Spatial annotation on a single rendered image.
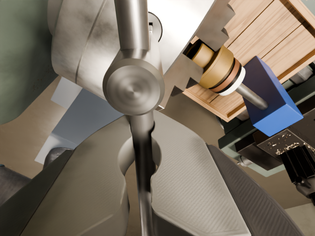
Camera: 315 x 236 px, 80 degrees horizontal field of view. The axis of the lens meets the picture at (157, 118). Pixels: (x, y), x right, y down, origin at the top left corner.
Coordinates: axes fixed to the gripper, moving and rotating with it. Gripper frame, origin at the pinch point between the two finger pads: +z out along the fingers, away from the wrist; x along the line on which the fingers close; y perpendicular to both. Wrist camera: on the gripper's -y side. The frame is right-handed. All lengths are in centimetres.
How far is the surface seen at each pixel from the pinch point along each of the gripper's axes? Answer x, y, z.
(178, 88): 4.5, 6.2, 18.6
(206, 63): 9.9, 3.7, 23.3
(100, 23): -4.5, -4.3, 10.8
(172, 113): 17, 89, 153
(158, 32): 1.3, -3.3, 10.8
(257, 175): 129, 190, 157
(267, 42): 32, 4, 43
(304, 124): 46, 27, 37
